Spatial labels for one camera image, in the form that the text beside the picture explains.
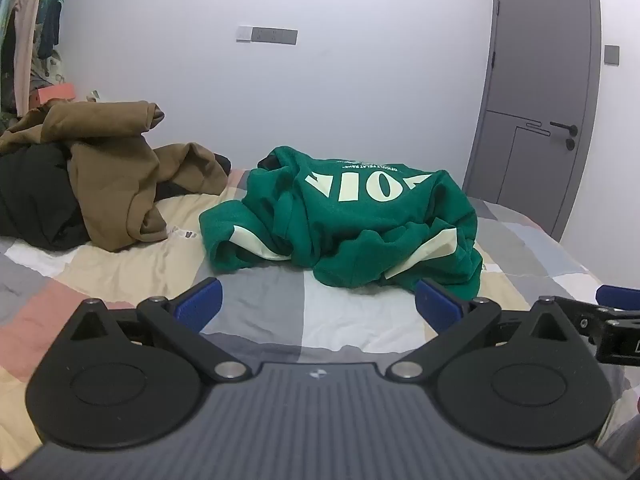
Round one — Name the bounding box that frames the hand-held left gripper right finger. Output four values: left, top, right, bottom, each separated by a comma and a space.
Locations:
387, 277, 574, 383

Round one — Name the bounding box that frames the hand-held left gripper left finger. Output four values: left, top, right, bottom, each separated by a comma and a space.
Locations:
67, 277, 251, 383

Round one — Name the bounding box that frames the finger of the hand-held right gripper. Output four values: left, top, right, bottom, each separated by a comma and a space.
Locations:
596, 285, 640, 317
551, 296, 612, 341

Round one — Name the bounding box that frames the green sweatshirt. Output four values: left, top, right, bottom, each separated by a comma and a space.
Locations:
198, 146, 484, 297

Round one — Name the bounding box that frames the row of hanging clothes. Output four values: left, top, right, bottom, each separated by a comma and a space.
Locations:
0, 0, 71, 116

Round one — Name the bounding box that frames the patchwork bed cover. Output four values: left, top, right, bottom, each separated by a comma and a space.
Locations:
0, 167, 640, 461

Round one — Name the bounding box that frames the brown garment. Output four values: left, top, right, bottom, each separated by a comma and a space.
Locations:
0, 100, 231, 252

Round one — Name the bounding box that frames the black garment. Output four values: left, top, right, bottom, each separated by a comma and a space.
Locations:
0, 142, 233, 252

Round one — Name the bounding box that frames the grey door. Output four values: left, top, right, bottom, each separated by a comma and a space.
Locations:
462, 0, 601, 242

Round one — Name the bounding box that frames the pink box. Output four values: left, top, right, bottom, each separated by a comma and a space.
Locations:
37, 83, 77, 103

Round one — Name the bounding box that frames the white and grey switch panel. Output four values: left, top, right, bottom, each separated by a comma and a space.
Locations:
236, 25, 298, 45

